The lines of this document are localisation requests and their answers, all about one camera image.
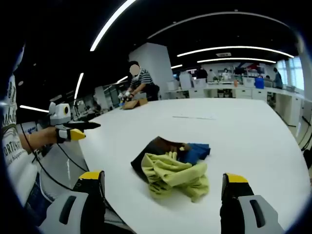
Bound bright window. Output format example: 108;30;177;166
277;58;305;91

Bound brown cardboard box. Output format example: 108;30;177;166
122;97;149;110

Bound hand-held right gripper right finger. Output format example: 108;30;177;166
220;172;285;234

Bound person's blue jeans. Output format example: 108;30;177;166
24;170;56;220

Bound white workbench row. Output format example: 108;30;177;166
164;82;305;127

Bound grey mesh chair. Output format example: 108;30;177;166
36;143;88;191

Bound yellow blue grey garment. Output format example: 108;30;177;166
131;136;212;203

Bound black metal stand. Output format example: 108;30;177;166
294;114;312;151

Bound white square pillar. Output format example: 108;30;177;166
128;42;174;100

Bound operator in white printed shirt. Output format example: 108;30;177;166
0;73;39;210

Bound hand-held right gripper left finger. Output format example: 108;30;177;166
39;170;106;234

